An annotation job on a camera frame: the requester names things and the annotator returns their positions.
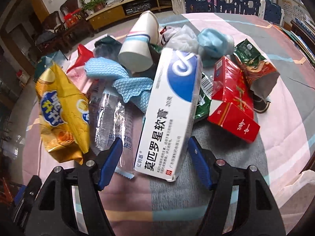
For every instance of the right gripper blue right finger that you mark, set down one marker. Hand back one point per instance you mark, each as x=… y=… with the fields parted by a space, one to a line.
x=199 y=162

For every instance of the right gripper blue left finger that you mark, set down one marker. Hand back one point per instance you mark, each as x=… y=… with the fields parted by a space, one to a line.
x=110 y=159

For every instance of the clear printed plastic bag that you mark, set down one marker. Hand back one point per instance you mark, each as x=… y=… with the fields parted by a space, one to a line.
x=111 y=118

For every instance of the white blue ointment box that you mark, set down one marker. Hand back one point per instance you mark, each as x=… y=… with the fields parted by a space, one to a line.
x=170 y=115

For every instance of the red cigarette carton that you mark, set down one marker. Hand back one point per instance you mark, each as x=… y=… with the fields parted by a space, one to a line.
x=232 y=106

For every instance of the green snack wrapper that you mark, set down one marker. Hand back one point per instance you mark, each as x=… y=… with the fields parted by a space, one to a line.
x=204 y=99

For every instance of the yellow chip bag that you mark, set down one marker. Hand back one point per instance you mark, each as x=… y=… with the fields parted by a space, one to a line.
x=64 y=116

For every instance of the blue textured cloth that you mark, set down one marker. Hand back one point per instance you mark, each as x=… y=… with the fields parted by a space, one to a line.
x=132 y=89

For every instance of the white paper cup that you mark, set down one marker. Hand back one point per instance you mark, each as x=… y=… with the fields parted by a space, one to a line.
x=134 y=53

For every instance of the green brown snack pouch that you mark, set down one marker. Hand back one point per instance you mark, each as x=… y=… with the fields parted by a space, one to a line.
x=261 y=75

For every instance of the red paper bag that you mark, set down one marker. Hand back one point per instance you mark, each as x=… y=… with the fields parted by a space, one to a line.
x=83 y=56

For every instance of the dark green wrapper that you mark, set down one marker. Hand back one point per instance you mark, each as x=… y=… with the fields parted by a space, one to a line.
x=108 y=48

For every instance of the light blue face mask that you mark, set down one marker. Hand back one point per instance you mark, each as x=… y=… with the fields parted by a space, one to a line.
x=213 y=45

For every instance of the white plastic bag wad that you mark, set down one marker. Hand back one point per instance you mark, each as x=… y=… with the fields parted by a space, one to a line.
x=179 y=38

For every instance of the pink plastic bag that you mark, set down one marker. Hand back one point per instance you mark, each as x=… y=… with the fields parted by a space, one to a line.
x=79 y=78

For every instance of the plaid tablecloth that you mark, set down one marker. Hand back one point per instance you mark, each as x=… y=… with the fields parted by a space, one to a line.
x=204 y=139

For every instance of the dark green gift bag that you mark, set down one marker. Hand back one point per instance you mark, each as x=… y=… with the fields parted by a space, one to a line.
x=47 y=61

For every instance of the dark wooden armchair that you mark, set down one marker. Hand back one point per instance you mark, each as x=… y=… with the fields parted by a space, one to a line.
x=56 y=36

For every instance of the red gift box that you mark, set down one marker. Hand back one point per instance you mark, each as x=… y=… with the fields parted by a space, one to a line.
x=73 y=18

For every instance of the potted green plant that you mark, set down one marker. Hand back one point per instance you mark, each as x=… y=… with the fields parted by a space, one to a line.
x=94 y=6

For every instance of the wooden tv cabinet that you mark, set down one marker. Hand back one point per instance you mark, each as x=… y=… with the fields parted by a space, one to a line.
x=125 y=9

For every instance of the blue white baby fence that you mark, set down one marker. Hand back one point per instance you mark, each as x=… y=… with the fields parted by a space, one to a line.
x=263 y=9

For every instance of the stack of books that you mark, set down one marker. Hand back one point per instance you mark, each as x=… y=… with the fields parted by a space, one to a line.
x=301 y=32

